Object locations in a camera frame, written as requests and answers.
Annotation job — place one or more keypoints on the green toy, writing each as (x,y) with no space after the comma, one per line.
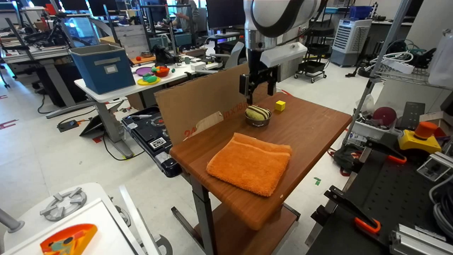
(150,78)

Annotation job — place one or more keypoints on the white toy kitchen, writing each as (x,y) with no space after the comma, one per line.
(81,226)

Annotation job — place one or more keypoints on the yellow emergency stop button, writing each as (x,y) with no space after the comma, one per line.
(419,140)

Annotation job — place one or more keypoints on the small metal pot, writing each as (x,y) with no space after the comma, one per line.
(257,123)

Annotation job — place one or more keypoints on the black floor box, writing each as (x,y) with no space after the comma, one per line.
(69,125)

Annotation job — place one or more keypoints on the grey metal box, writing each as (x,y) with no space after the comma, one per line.
(436,166)

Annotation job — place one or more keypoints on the black case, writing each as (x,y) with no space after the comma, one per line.
(148,136)

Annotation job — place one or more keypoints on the orange toy piece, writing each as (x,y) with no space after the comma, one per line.
(70,241)

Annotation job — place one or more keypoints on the grey perforated plate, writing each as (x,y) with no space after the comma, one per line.
(412,115)

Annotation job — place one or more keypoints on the white air cooler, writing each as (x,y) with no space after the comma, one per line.
(350,40)

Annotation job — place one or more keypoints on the yellow toy plate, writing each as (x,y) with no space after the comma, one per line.
(148,83)

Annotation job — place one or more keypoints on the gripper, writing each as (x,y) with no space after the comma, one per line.
(260,72)

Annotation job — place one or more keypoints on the dark red disc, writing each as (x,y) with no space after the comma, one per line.
(384,116)

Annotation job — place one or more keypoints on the monitor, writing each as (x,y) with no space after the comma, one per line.
(224,13)

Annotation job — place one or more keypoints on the white power strip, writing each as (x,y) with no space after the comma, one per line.
(398,65)

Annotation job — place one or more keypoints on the office chair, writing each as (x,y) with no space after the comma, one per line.
(231,56)

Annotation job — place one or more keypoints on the aluminium profile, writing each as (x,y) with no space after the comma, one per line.
(421,242)

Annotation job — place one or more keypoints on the white plastic container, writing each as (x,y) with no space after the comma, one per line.
(442,60)

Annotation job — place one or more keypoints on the white table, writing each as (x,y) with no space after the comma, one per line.
(113,117)

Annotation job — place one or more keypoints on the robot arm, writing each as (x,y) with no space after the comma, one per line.
(272,14)

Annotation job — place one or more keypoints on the cardboard sheet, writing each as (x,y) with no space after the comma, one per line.
(198,102)

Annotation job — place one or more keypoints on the orange towel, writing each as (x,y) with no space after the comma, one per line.
(249,163)

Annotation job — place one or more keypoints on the blue storage bin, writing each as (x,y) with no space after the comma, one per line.
(104,71)

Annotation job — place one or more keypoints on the white bin of parts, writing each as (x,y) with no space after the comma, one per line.
(368,129)

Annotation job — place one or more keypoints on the grey desk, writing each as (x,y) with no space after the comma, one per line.
(53,71)

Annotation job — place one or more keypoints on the purple toy plate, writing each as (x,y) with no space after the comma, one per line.
(142,71)

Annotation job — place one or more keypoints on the black trolley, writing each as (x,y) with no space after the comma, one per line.
(315,53)

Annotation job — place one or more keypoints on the yellow block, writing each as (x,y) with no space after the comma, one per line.
(280,106)

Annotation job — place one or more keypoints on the person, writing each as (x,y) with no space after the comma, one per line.
(185,16)

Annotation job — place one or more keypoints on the orange toy bowl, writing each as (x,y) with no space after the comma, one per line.
(162,72)

